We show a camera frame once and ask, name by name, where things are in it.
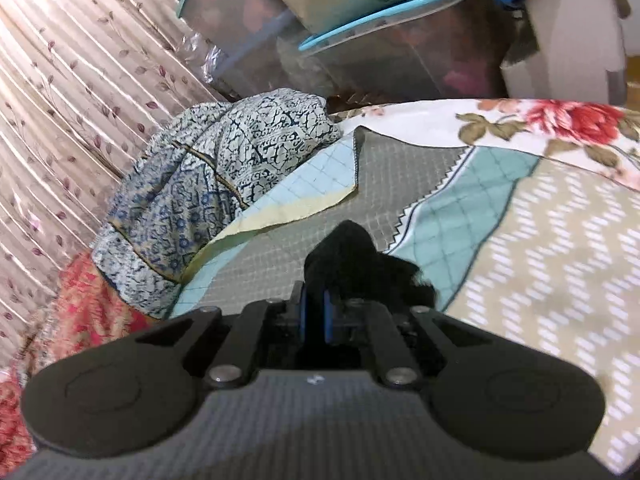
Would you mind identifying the black pants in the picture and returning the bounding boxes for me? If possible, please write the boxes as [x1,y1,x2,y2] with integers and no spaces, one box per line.
[304,220,437,313]

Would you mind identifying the zigzag patterned bedspread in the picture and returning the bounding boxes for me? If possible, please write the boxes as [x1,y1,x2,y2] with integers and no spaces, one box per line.
[174,130,639,474]

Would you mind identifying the red floral patchwork quilt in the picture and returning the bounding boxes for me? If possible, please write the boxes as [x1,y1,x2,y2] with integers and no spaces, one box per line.
[0,86,344,476]

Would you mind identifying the upper clear storage bin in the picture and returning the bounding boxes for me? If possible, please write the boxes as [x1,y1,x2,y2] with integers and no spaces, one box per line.
[177,0,302,96]

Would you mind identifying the clear bin with teal lid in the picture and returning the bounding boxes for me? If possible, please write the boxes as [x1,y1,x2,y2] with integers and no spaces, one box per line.
[273,0,512,102]

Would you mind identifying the leaf print beige curtain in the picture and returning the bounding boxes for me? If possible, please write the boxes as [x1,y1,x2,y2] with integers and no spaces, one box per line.
[1,0,212,362]

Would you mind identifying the rose floral bed sheet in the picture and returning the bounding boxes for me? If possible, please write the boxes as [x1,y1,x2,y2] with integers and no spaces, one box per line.
[334,99,639,191]

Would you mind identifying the white laundry hamper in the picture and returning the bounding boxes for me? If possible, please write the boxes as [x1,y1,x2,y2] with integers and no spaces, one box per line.
[501,0,627,106]

